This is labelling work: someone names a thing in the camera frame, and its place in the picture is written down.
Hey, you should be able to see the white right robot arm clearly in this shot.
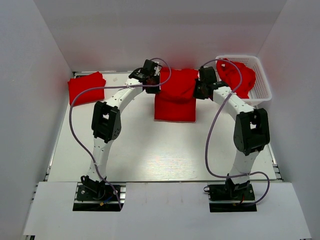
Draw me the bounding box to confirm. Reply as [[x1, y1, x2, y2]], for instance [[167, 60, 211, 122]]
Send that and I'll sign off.
[[193, 80, 270, 200]]

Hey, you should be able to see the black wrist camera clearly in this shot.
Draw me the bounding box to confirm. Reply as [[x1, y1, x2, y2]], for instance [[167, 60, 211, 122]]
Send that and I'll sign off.
[[128, 59, 159, 83], [198, 66, 218, 84]]

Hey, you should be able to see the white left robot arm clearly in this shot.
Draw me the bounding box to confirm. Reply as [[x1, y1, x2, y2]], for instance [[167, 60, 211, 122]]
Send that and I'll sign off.
[[87, 78, 144, 183]]

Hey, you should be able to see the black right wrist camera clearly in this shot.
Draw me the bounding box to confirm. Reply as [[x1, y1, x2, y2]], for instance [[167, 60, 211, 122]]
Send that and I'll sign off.
[[198, 66, 218, 84]]

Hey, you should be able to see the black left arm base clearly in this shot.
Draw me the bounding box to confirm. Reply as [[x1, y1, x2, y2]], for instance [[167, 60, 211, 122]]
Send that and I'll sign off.
[[72, 175, 126, 212]]

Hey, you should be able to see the folded red t-shirt stack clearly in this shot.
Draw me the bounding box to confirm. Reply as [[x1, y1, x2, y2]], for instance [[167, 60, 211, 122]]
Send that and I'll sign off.
[[67, 71, 106, 107]]

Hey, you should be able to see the white plastic basket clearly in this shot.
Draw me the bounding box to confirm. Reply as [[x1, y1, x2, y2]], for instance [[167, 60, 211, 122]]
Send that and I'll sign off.
[[215, 54, 272, 106]]

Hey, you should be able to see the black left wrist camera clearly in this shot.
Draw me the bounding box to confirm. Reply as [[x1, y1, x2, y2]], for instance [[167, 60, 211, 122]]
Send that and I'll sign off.
[[128, 59, 159, 83]]

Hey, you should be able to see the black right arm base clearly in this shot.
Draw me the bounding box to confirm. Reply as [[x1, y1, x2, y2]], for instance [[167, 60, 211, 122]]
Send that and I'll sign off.
[[203, 179, 257, 213]]

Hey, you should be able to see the crumpled red t-shirt in basket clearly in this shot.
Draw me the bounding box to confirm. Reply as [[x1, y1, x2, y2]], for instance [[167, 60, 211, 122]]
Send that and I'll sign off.
[[216, 58, 256, 99]]

